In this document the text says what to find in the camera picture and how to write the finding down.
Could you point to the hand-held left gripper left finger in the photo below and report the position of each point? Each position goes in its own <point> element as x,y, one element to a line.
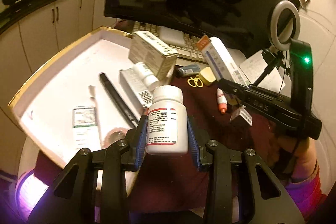
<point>140,140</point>

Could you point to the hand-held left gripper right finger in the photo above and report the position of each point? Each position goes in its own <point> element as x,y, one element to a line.
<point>193,142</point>

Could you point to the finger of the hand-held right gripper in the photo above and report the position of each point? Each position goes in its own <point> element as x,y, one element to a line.
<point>257,106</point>
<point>249,90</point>

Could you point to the small barcode box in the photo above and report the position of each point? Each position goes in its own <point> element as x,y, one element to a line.
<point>241,115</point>

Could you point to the red capped small bottle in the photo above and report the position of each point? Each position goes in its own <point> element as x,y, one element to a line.
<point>221,100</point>

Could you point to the white pill bottle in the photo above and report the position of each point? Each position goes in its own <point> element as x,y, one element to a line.
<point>166,121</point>

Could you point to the orange white medicine box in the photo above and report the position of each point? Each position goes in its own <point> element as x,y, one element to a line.
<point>220,58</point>

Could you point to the large barcode medicine box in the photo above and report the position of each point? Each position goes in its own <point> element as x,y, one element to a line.
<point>152,53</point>

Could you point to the white box with gold edge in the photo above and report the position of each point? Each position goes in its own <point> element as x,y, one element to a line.
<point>52,82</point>

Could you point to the person's right forearm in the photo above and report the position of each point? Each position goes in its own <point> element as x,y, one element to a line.
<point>307,192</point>

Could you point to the person's right hand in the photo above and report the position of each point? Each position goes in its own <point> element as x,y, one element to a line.
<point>305,155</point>

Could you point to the gridded handwritten paper sheets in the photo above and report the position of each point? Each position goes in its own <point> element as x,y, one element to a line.
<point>256,66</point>

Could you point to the maroon cloth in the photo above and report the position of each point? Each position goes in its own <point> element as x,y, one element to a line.
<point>231,134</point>

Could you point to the cream power adapter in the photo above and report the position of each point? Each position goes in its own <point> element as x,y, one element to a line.
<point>207,77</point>

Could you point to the black slim flashlight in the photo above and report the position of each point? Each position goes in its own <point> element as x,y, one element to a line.
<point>118,100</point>

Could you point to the silver barcode box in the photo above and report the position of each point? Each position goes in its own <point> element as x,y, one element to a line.
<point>136,90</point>

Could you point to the green white medicine box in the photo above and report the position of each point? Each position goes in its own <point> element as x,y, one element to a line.
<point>85,121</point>

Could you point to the blue grey tube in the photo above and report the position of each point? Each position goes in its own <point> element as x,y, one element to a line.
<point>189,70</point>

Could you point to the small white plastic bottle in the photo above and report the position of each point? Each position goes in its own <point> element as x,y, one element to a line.
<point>147,75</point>

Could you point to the cream computer keyboard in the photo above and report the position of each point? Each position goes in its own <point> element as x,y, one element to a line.
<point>191,48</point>

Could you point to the white foam block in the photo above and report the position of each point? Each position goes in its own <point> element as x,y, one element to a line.
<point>172,36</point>

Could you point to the fan with purple light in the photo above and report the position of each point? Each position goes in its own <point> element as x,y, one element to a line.
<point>29,195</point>

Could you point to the white kitchen base cabinets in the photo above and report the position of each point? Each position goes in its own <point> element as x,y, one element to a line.
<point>52,29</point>

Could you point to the black kitchen counter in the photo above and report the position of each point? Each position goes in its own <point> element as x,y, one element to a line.
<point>15,12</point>

